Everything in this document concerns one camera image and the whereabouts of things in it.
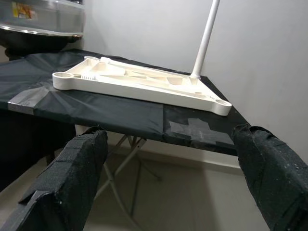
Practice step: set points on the black wok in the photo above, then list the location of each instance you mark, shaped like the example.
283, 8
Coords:
29, 42

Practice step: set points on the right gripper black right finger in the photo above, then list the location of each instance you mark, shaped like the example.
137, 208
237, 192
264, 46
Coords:
276, 180

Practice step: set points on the grey metal table leg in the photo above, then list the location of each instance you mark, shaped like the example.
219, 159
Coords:
125, 163

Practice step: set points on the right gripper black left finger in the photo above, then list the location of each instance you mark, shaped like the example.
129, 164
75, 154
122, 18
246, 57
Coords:
67, 183

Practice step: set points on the clear plastic container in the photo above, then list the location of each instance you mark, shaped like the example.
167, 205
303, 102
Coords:
48, 16

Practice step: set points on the white plastic table top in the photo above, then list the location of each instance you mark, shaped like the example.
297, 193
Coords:
144, 96

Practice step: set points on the black tablecloth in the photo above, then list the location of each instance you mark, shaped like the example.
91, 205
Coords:
108, 108

